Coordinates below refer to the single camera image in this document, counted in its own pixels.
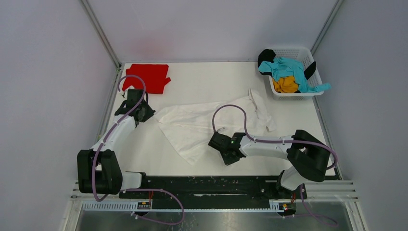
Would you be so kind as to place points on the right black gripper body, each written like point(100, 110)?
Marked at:
point(228, 160)

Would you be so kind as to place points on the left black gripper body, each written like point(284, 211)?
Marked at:
point(148, 112)

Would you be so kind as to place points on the white t shirt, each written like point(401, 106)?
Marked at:
point(189, 127)

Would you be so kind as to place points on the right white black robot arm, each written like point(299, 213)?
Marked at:
point(309, 157)

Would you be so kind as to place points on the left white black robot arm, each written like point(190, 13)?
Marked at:
point(100, 169)

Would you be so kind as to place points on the folded red t shirt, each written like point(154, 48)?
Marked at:
point(154, 76)

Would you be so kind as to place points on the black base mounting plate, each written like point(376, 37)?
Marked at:
point(217, 191)

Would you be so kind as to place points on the right small circuit board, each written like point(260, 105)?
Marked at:
point(288, 206)

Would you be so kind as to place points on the small circuit board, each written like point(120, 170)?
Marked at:
point(288, 206)
point(144, 205)

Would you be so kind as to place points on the yellow t shirt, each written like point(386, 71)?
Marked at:
point(286, 85)

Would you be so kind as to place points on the light blue t shirt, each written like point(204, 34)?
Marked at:
point(283, 67)

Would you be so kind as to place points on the left small circuit board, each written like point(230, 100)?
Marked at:
point(144, 205)

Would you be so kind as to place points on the black t shirt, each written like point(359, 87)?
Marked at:
point(269, 55)

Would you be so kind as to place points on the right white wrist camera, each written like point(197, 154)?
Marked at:
point(219, 130)

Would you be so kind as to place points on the white slotted cable duct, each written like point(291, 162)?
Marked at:
point(117, 206)

